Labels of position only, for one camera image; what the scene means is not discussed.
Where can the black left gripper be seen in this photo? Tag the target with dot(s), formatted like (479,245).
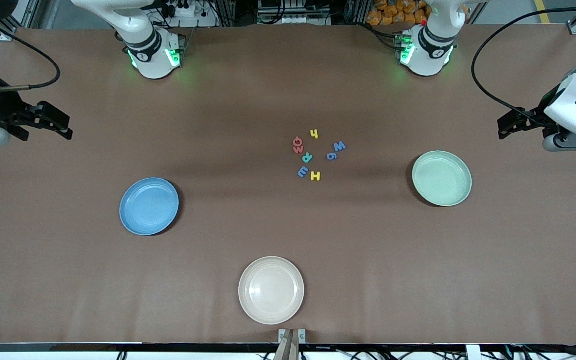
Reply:
(534,120)

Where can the beige plate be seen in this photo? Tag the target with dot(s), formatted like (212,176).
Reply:
(271,290)

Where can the blue foam letter W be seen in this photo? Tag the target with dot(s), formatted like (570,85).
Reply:
(339,146)

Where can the blue foam lowercase m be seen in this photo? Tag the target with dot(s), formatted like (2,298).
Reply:
(302,172)

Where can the blue plate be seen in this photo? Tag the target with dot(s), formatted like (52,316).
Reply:
(149,206)

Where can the green plate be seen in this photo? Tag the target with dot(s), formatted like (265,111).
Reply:
(441,178)

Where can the yellow foam uppercase H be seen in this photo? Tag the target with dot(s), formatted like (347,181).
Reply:
(315,176)

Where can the blue foam lowercase g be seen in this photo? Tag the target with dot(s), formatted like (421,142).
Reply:
(331,156)

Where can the white electronics box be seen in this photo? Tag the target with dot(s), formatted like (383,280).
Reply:
(288,19)

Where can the teal foam letter R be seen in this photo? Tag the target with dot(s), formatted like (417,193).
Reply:
(306,158)

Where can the orange packets pile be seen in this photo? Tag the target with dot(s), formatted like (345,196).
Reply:
(387,12)

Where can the pink foam letter Q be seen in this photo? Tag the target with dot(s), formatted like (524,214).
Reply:
(295,139)

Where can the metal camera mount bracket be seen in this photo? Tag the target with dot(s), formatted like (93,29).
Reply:
(290,345)

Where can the white power strip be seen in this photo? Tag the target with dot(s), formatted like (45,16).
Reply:
(188,15)

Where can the pink foam letter M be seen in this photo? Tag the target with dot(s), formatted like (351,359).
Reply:
(297,150)

